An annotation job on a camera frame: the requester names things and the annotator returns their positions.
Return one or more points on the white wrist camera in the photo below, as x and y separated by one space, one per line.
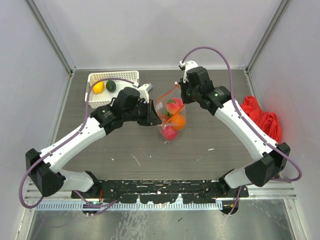
186 66
144 91

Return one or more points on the pink yellow peach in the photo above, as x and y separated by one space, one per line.
173 105

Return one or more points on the white plastic basket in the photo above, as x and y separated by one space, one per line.
121 78

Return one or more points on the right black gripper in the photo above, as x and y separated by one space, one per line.
185 99

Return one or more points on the yellow lemon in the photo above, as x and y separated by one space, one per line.
98 88

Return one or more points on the red apple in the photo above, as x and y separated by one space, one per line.
169 133

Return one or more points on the left aluminium frame post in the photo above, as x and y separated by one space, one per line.
34 9

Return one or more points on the dark green avocado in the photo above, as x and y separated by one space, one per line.
111 86

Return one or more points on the orange fruit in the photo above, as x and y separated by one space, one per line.
178 121

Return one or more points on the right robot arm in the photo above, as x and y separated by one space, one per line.
269 157

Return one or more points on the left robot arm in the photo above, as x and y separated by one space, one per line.
45 167

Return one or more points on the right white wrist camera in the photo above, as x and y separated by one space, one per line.
186 66

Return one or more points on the white slotted cable duct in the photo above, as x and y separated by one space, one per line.
79 205

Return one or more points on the red cloth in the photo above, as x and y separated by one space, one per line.
268 122

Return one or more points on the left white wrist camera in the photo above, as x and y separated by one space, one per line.
144 91

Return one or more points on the aluminium frame post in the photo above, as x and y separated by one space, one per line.
280 10
34 9

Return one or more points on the clear zip top bag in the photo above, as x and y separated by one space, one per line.
160 107

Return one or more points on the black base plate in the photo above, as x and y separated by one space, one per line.
160 191

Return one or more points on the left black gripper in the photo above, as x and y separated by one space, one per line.
152 118

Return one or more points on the right aluminium frame post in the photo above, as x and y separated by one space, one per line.
280 10

